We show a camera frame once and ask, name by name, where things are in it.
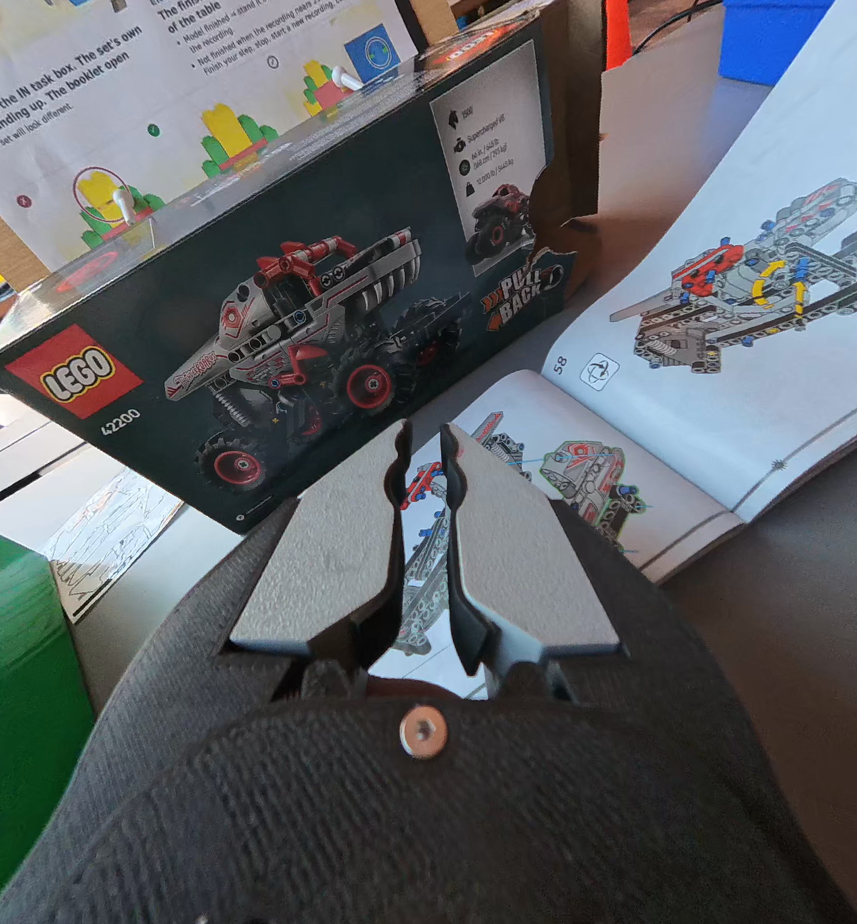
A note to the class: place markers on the dark lego truck box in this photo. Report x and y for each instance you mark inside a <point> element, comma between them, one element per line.
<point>291,289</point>

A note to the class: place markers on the lego sticker sheet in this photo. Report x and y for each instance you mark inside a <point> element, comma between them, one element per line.
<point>111,538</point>

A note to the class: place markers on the blue plastic bin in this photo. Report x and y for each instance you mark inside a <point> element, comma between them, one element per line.
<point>767,36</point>

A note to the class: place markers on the green plastic bin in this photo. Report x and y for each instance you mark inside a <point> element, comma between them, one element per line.
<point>17,686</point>

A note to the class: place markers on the lego instruction booklet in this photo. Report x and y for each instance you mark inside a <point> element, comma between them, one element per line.
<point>688,303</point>

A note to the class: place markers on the white instruction poster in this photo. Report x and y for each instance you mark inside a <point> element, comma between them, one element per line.
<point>111,108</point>

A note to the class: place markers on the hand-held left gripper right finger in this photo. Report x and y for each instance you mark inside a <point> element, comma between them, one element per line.
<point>526,570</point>

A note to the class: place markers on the orange cone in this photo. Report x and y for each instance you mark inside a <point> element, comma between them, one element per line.
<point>618,29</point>

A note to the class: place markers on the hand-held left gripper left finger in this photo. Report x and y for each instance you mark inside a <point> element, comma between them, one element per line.
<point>320,556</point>

